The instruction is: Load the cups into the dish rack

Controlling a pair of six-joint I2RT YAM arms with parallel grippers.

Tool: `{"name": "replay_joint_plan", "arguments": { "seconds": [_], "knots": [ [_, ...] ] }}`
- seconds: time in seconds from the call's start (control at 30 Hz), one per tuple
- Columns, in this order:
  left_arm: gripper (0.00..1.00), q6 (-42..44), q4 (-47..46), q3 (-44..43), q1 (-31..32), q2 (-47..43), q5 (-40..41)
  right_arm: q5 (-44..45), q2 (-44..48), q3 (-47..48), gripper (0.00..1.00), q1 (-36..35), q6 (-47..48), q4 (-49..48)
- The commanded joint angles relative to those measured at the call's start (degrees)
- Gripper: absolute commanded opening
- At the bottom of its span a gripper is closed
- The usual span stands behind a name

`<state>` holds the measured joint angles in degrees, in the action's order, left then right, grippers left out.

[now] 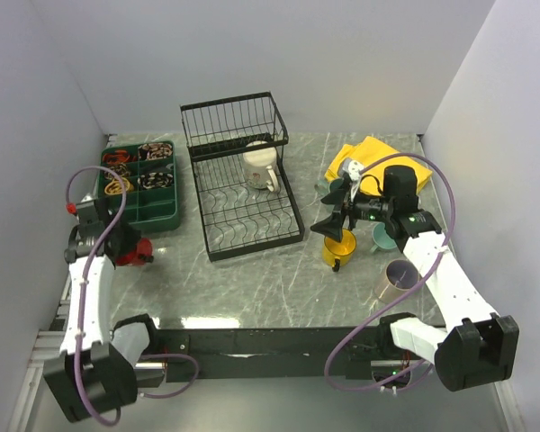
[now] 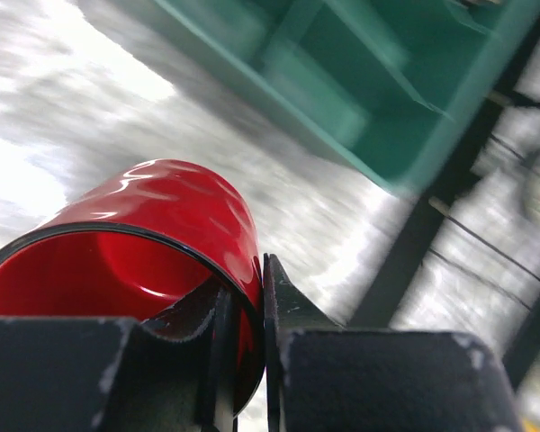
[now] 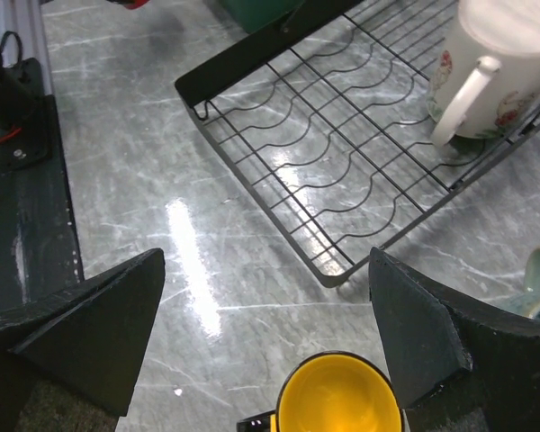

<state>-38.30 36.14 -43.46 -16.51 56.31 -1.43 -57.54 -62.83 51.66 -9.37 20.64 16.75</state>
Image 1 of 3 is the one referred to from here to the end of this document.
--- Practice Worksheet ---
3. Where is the red mug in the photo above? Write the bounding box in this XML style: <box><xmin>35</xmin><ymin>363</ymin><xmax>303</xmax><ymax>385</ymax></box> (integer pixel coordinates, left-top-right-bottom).
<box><xmin>116</xmin><ymin>238</ymin><xmax>154</xmax><ymax>266</ymax></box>

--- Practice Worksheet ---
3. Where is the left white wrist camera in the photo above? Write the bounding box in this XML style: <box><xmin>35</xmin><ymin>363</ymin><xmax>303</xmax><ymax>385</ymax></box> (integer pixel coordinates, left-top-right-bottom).
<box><xmin>66</xmin><ymin>193</ymin><xmax>97</xmax><ymax>218</ymax></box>

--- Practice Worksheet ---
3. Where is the green compartment tray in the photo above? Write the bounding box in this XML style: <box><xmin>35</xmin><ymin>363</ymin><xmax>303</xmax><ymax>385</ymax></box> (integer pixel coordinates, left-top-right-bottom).
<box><xmin>101</xmin><ymin>140</ymin><xmax>180</xmax><ymax>234</ymax></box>

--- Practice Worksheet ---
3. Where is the black yellow rolled band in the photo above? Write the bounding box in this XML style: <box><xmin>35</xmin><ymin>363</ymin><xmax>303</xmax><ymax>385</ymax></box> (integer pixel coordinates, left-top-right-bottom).
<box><xmin>104</xmin><ymin>163</ymin><xmax>131</xmax><ymax>179</ymax></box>

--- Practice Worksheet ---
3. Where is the small teal cup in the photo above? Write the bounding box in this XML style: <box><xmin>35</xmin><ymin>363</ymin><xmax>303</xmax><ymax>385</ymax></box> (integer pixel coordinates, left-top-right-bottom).
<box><xmin>370</xmin><ymin>223</ymin><xmax>397</xmax><ymax>253</ymax></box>

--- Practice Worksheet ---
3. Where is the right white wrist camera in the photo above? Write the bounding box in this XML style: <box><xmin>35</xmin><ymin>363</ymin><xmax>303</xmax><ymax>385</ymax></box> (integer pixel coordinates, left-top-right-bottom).
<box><xmin>339</xmin><ymin>157</ymin><xmax>366</xmax><ymax>202</ymax></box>

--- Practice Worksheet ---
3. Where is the pink mug lilac inside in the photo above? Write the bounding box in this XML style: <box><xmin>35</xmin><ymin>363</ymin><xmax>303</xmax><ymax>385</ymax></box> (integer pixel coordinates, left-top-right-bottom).
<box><xmin>374</xmin><ymin>259</ymin><xmax>420</xmax><ymax>303</ymax></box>

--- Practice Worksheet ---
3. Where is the blue-green speckled ceramic mug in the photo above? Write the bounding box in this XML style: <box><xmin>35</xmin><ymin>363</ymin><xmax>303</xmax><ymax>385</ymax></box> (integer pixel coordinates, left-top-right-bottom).
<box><xmin>314</xmin><ymin>179</ymin><xmax>329</xmax><ymax>196</ymax></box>

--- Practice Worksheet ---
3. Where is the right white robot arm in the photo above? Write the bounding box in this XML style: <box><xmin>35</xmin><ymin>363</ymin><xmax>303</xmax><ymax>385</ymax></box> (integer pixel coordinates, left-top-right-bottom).
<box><xmin>311</xmin><ymin>159</ymin><xmax>519</xmax><ymax>392</ymax></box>

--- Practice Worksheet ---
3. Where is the white floral mug green inside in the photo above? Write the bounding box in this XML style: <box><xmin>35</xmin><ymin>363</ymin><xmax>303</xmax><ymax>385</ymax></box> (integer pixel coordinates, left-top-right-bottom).
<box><xmin>242</xmin><ymin>140</ymin><xmax>281</xmax><ymax>194</ymax></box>

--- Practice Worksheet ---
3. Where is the yellow mug black handle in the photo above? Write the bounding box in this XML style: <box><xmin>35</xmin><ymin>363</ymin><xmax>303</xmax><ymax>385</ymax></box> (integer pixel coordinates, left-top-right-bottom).
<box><xmin>322</xmin><ymin>229</ymin><xmax>357</xmax><ymax>273</ymax></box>

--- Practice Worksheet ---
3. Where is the black beige rolled band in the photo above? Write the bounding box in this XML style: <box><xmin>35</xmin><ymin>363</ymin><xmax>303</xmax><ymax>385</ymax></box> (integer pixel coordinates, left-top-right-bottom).
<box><xmin>138</xmin><ymin>171</ymin><xmax>174</xmax><ymax>190</ymax></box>

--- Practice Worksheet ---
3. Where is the brown white rolled band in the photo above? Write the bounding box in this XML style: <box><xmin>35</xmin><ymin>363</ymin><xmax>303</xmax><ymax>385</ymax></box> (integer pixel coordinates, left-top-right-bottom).
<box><xmin>138</xmin><ymin>141</ymin><xmax>173</xmax><ymax>160</ymax></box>

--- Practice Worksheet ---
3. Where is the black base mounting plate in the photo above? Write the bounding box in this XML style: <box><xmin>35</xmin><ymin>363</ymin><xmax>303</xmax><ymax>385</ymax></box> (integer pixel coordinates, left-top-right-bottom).
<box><xmin>157</xmin><ymin>327</ymin><xmax>391</xmax><ymax>383</ymax></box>

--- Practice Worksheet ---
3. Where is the black wire dish rack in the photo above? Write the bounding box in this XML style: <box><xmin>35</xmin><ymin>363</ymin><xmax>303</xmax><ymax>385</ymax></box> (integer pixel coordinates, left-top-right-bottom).
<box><xmin>180</xmin><ymin>92</ymin><xmax>305</xmax><ymax>262</ymax></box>

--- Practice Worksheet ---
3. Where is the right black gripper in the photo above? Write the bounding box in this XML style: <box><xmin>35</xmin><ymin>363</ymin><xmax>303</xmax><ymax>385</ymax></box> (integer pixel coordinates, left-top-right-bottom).
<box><xmin>310</xmin><ymin>180</ymin><xmax>393</xmax><ymax>242</ymax></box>

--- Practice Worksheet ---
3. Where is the folded yellow cloth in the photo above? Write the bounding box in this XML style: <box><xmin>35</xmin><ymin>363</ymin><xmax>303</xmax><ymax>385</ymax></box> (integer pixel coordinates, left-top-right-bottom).
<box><xmin>325</xmin><ymin>136</ymin><xmax>433</xmax><ymax>196</ymax></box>

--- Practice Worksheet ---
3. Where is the orange black rolled band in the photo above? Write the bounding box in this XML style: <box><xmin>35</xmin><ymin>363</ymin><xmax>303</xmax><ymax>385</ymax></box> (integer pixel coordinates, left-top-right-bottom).
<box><xmin>102</xmin><ymin>148</ymin><xmax>131</xmax><ymax>166</ymax></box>

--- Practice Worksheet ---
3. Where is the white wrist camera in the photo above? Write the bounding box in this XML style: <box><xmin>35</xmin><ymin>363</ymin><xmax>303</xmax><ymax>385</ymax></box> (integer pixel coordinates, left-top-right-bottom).
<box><xmin>339</xmin><ymin>157</ymin><xmax>366</xmax><ymax>202</ymax></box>
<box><xmin>66</xmin><ymin>193</ymin><xmax>97</xmax><ymax>218</ymax></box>

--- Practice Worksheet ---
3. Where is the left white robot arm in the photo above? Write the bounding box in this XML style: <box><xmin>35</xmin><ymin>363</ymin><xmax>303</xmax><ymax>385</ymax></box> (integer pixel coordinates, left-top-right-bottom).
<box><xmin>44</xmin><ymin>194</ymin><xmax>162</xmax><ymax>423</ymax></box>

